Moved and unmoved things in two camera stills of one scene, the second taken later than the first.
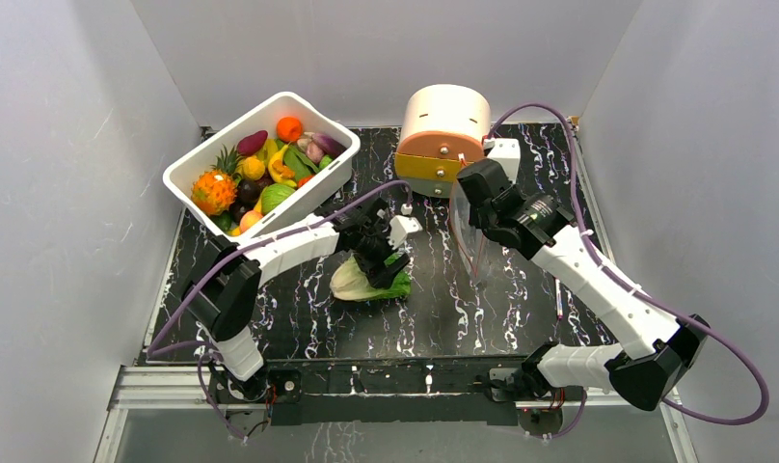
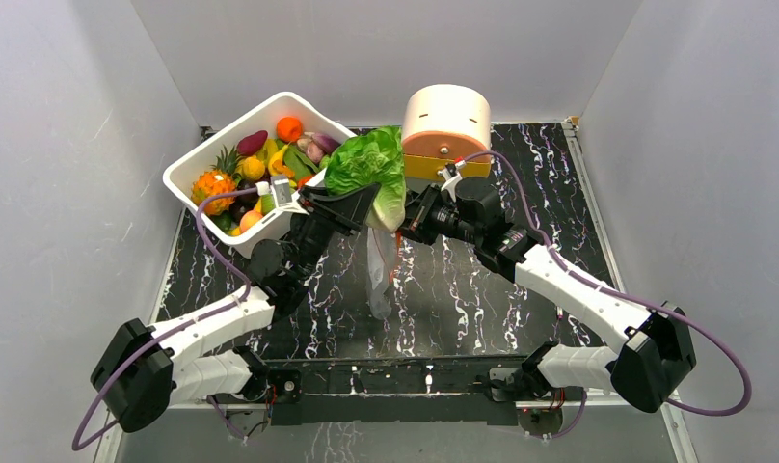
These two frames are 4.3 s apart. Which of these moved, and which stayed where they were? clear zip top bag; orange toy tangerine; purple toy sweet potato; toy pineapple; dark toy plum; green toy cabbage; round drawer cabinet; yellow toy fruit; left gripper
Moved: green toy cabbage; left gripper; clear zip top bag
Stayed: toy pineapple; round drawer cabinet; dark toy plum; orange toy tangerine; purple toy sweet potato; yellow toy fruit
